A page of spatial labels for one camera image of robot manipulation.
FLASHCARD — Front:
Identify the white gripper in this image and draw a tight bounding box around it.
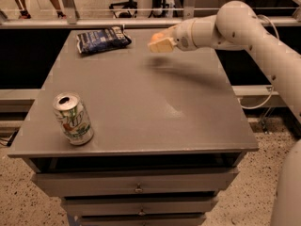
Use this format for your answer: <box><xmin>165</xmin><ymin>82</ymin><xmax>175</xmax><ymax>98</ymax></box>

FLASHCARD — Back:
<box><xmin>148</xmin><ymin>19</ymin><xmax>197</xmax><ymax>53</ymax></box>

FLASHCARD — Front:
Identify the orange fruit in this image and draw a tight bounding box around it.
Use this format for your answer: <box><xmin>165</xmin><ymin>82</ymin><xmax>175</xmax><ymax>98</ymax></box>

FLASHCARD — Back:
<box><xmin>150</xmin><ymin>32</ymin><xmax>165</xmax><ymax>42</ymax></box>

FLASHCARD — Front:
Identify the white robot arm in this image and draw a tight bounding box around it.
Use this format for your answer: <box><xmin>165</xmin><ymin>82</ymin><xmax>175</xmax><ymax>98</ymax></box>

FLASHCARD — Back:
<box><xmin>149</xmin><ymin>1</ymin><xmax>301</xmax><ymax>226</ymax></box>

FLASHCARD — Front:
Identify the blue chip bag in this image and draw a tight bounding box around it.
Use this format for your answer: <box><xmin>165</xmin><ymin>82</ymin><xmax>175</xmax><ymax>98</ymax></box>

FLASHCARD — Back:
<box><xmin>76</xmin><ymin>26</ymin><xmax>132</xmax><ymax>55</ymax></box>

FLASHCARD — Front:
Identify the black office chair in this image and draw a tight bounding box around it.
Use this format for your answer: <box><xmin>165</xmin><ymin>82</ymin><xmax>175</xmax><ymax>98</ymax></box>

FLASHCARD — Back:
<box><xmin>106</xmin><ymin>0</ymin><xmax>138</xmax><ymax>19</ymax></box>

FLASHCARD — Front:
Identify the grey drawer cabinet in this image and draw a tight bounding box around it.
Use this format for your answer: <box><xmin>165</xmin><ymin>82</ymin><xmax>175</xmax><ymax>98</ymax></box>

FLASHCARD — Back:
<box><xmin>7</xmin><ymin>27</ymin><xmax>260</xmax><ymax>226</ymax></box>

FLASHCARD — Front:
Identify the white green soda can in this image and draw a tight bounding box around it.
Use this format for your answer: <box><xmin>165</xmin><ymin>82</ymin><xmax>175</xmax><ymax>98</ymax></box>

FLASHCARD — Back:
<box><xmin>53</xmin><ymin>92</ymin><xmax>94</xmax><ymax>146</ymax></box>

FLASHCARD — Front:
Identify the top drawer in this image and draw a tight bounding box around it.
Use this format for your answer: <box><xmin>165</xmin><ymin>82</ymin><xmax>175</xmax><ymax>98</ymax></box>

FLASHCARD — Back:
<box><xmin>32</xmin><ymin>168</ymin><xmax>239</xmax><ymax>197</ymax></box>

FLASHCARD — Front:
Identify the drawer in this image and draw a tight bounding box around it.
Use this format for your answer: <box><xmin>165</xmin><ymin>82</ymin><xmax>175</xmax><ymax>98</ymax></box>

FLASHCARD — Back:
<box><xmin>32</xmin><ymin>168</ymin><xmax>239</xmax><ymax>197</ymax></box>
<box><xmin>62</xmin><ymin>196</ymin><xmax>217</xmax><ymax>217</ymax></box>
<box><xmin>79</xmin><ymin>214</ymin><xmax>206</xmax><ymax>226</ymax></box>

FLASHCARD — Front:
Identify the middle drawer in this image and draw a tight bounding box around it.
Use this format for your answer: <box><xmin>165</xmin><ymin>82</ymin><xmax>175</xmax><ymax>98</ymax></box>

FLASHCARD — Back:
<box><xmin>62</xmin><ymin>196</ymin><xmax>217</xmax><ymax>217</ymax></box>

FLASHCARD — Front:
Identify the bottom drawer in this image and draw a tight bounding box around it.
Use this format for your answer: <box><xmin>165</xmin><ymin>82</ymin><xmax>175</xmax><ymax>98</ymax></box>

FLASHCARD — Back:
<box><xmin>79</xmin><ymin>214</ymin><xmax>206</xmax><ymax>226</ymax></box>

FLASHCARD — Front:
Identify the white cable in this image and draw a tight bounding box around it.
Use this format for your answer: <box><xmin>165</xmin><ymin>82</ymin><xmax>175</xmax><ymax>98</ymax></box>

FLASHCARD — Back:
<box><xmin>237</xmin><ymin>14</ymin><xmax>280</xmax><ymax>110</ymax></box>

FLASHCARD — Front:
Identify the metal railing frame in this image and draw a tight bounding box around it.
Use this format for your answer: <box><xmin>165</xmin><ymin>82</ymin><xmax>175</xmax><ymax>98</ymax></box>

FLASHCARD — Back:
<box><xmin>0</xmin><ymin>0</ymin><xmax>300</xmax><ymax>29</ymax></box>

